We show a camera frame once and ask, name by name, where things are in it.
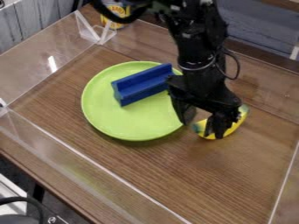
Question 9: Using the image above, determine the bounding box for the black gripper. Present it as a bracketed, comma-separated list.
[167, 60, 242, 139]

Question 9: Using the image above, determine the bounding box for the yellow toy banana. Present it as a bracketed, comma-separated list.
[193, 104, 249, 140]

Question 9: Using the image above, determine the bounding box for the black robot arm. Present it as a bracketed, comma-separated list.
[92, 0, 242, 139]

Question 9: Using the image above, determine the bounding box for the green round plate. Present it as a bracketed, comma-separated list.
[80, 61, 183, 141]

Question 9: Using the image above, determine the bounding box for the blue plastic block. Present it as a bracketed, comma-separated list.
[111, 64, 174, 107]

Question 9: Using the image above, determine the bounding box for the yellow labelled tin can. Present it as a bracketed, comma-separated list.
[100, 0, 131, 30]

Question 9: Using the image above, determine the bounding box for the clear acrylic tray wall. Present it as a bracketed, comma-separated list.
[0, 17, 299, 224]

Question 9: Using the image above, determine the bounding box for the clear acrylic corner bracket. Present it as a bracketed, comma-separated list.
[75, 10, 118, 46]

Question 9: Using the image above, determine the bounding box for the black cable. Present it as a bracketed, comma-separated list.
[0, 197, 50, 224]

